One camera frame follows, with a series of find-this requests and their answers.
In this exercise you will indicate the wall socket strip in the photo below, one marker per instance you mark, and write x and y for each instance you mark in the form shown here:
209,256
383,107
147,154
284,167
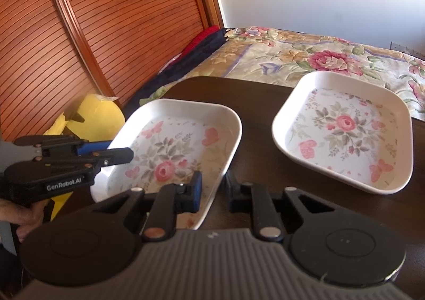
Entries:
398,46

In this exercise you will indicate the navy cloth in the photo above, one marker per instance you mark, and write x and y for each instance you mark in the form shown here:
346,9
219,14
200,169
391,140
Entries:
186,67

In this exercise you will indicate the wooden louvered wardrobe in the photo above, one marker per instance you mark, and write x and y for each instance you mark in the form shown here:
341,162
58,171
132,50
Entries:
126,21

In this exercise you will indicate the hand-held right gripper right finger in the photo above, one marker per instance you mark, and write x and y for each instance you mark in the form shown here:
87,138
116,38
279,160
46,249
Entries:
234,197

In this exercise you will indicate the person's left hand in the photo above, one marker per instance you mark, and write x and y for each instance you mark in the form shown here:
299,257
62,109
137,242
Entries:
23,213

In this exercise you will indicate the yellow plush toy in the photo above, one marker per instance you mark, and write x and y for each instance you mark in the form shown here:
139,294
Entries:
96,117

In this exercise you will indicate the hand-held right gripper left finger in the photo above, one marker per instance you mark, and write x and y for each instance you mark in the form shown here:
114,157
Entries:
198,187

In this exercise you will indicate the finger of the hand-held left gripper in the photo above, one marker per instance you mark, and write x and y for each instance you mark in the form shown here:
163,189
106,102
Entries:
93,146
114,155

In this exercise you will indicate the red cloth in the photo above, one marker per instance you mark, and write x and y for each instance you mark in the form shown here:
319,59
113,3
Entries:
199,39

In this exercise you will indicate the white floral plate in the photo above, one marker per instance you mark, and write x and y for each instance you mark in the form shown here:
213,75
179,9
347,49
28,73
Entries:
172,140
345,130

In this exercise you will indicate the floral bedspread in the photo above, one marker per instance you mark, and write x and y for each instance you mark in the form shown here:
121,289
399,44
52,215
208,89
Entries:
298,57

